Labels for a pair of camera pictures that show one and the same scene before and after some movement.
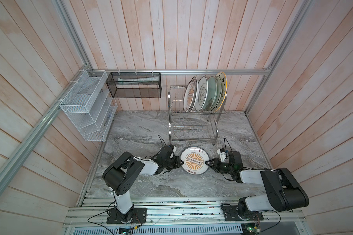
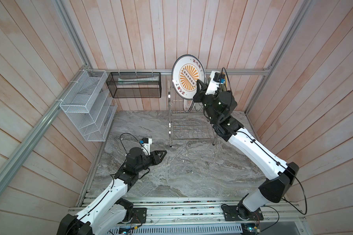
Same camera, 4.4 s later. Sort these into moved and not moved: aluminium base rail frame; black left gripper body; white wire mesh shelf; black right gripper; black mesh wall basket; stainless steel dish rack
Moved: black right gripper; black left gripper body
Not moved: stainless steel dish rack; aluminium base rail frame; black mesh wall basket; white wire mesh shelf
